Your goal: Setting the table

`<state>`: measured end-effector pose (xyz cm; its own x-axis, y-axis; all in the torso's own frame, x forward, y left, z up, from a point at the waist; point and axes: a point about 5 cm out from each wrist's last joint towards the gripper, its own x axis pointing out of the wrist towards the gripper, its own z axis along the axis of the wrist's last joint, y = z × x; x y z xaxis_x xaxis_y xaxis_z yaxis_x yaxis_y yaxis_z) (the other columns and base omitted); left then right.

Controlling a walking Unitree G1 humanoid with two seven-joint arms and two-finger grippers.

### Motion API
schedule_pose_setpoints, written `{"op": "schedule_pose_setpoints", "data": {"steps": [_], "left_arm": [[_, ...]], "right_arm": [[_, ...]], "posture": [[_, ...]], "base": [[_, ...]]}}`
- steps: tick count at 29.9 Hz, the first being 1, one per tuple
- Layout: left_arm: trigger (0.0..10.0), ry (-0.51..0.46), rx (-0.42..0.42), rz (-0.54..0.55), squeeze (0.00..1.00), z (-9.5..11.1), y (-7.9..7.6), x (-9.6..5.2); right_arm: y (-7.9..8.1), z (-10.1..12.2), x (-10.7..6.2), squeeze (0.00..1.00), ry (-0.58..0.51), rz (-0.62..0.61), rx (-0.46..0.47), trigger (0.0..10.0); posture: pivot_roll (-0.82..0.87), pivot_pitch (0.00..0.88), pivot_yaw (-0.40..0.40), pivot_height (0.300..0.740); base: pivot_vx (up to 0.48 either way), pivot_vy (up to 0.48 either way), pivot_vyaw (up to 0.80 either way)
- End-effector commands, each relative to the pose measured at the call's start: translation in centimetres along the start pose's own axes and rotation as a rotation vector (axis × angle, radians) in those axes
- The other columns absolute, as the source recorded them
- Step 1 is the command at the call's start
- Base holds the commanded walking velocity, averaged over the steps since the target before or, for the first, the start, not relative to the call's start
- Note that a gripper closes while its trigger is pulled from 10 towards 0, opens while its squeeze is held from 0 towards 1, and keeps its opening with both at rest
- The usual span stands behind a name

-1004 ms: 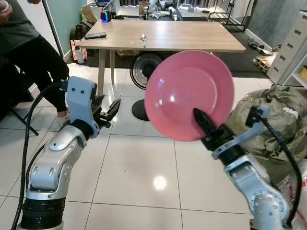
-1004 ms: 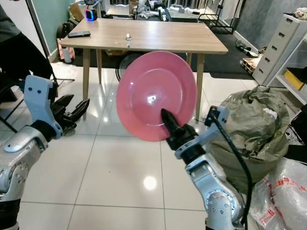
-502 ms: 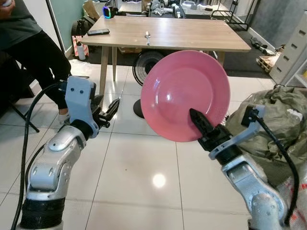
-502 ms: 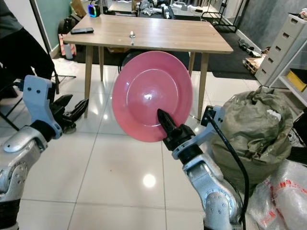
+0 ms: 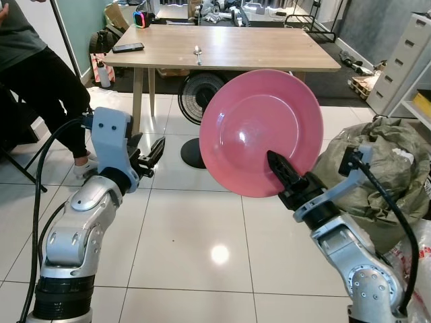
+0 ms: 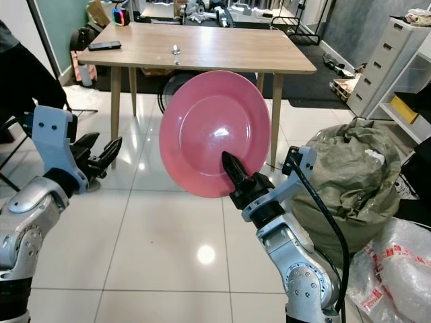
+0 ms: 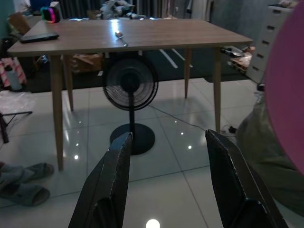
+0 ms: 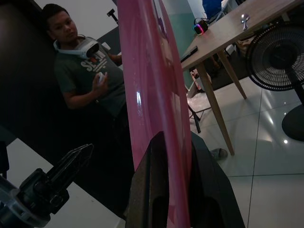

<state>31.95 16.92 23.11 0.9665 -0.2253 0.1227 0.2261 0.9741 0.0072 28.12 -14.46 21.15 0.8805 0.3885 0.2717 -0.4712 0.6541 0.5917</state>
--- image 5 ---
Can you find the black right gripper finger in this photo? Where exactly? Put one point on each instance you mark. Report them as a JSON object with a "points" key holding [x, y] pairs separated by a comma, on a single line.
{"points": [[279, 168]]}

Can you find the pink round plate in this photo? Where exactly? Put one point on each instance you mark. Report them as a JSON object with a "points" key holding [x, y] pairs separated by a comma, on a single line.
{"points": [[249, 128]]}

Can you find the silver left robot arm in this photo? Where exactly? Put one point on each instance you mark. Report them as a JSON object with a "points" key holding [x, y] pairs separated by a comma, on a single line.
{"points": [[74, 229]]}

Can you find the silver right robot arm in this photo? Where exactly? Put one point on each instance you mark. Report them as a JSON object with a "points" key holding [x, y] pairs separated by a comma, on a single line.
{"points": [[350, 259]]}

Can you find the black standing fan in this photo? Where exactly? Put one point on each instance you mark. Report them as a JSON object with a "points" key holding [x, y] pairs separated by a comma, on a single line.
{"points": [[195, 94]]}

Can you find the green woven sack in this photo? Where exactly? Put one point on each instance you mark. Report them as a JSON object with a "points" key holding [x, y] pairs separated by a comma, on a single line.
{"points": [[384, 168]]}

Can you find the white bottle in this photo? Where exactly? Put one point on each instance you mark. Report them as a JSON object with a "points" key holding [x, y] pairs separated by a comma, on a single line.
{"points": [[104, 74]]}

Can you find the black phone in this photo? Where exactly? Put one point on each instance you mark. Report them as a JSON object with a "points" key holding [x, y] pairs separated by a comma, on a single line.
{"points": [[128, 48]]}

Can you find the yellow box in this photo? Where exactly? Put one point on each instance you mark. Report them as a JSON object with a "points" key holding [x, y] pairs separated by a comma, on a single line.
{"points": [[422, 105]]}

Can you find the white shelf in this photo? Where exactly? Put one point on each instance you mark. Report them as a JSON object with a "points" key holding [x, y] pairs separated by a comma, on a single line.
{"points": [[414, 114]]}

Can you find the black folding chair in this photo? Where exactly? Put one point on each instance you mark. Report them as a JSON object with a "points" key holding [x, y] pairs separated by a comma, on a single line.
{"points": [[23, 171]]}

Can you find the wooden pallet pile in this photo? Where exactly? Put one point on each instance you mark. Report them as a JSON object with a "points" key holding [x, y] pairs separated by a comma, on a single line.
{"points": [[361, 81]]}

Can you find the black bag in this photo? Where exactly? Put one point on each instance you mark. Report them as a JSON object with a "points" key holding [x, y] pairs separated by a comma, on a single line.
{"points": [[102, 42]]}

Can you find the light wooden table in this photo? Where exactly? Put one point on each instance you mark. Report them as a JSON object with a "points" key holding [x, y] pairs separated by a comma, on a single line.
{"points": [[229, 50]]}

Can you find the seated person in black trousers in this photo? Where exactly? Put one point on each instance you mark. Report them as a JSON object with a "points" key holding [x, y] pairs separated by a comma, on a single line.
{"points": [[40, 81]]}

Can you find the clear plastic bag red print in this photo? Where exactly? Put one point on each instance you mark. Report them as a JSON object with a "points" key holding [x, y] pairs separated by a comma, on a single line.
{"points": [[421, 262]]}

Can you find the brown cardboard box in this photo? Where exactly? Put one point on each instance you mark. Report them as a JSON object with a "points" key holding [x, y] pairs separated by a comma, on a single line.
{"points": [[118, 15]]}

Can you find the black slanted pole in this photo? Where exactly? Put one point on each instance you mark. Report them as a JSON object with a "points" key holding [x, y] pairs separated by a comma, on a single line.
{"points": [[64, 37]]}

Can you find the white drawer cabinet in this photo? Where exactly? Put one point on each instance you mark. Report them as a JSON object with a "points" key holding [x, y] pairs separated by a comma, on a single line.
{"points": [[397, 67]]}

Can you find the black metal rack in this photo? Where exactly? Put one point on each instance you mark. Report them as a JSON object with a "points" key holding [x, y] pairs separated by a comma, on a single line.
{"points": [[313, 20]]}

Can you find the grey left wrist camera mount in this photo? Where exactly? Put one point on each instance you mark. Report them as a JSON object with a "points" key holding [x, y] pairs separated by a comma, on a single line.
{"points": [[111, 138]]}

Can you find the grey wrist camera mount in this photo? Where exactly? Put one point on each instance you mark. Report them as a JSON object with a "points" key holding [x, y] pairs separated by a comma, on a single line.
{"points": [[337, 192], [111, 138]]}

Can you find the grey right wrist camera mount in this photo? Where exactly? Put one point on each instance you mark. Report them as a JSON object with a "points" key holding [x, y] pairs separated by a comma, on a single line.
{"points": [[337, 192]]}

